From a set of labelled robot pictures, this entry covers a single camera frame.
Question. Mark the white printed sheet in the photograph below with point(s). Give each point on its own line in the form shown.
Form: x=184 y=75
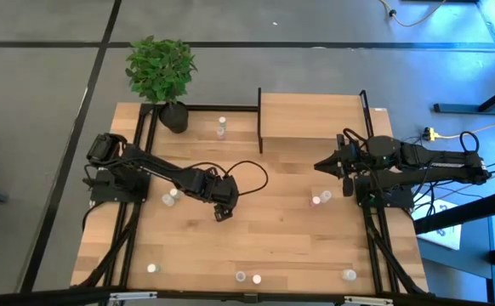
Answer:
x=443 y=238

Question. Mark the black aluminium table frame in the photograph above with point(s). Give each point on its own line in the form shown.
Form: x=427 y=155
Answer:
x=196 y=107

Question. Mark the green plant in black pot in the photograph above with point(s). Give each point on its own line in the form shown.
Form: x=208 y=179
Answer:
x=160 y=70

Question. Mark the wooden shelf black frame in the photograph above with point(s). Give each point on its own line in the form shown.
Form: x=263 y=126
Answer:
x=311 y=115

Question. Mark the black table-level camera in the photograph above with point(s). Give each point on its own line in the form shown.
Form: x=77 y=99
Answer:
x=250 y=298

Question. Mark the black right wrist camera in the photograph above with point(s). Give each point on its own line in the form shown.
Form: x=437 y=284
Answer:
x=348 y=187

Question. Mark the silver bracket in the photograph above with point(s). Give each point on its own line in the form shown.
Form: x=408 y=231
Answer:
x=132 y=296
x=368 y=301

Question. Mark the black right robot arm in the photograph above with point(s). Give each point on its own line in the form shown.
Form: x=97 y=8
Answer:
x=434 y=159

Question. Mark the black desk frame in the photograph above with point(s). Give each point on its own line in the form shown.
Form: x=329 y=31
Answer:
x=468 y=109

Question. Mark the green medicine bottle white cap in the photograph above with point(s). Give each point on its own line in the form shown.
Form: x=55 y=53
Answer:
x=174 y=194
x=222 y=122
x=152 y=268

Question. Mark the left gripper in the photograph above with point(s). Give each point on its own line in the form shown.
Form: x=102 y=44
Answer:
x=224 y=189

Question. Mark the black crossbar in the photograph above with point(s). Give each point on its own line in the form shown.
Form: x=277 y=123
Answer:
x=39 y=299

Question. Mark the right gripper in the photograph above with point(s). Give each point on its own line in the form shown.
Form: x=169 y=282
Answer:
x=351 y=159

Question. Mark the black side table frame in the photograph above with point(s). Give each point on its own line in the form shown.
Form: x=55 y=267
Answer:
x=464 y=212

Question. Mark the yellow power plug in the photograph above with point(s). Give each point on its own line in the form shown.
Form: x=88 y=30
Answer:
x=431 y=134

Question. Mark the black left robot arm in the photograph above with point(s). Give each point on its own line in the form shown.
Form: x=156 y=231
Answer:
x=158 y=163

